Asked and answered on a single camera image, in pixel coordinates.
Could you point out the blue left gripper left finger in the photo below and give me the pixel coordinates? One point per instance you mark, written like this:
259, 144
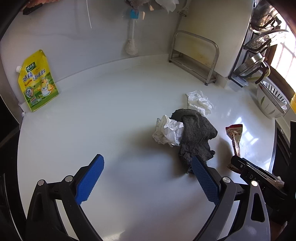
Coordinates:
86, 178

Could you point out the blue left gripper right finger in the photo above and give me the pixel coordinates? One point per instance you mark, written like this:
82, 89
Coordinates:
208, 183

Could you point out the red white snack bag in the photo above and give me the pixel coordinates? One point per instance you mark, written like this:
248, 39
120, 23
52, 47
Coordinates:
234, 132

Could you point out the black kitchen sink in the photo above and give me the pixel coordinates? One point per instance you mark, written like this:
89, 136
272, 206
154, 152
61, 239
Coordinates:
280, 161

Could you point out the dark grey cloth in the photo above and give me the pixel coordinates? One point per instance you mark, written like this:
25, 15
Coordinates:
196, 134

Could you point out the crumpled white paper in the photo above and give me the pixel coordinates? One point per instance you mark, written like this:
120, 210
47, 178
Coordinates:
168, 131

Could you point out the white leaf pattern bowl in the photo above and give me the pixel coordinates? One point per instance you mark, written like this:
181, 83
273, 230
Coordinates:
271, 102

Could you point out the yellow oil bottle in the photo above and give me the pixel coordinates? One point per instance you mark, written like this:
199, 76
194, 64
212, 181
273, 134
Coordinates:
293, 102

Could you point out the crumpled white plastic wrap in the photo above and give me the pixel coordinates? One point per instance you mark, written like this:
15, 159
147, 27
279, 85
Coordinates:
196, 100

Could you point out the yellow green seasoning pouch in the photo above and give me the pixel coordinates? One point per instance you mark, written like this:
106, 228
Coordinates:
35, 81

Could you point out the black dish rack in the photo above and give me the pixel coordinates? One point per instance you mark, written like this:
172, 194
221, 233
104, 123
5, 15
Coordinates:
265, 30

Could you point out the metal cutting board rack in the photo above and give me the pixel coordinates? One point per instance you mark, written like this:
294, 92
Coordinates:
195, 54

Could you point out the white bottle brush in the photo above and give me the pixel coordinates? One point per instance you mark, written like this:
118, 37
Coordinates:
130, 46

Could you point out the white cutting board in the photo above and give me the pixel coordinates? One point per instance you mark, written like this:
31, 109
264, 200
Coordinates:
224, 22

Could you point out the white hanging cloth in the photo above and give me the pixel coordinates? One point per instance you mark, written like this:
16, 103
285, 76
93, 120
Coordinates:
168, 5

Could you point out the purple hanging rag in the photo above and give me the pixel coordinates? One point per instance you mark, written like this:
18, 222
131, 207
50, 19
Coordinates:
135, 4

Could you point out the pink hanging rag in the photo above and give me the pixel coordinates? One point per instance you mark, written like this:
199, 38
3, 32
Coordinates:
33, 3

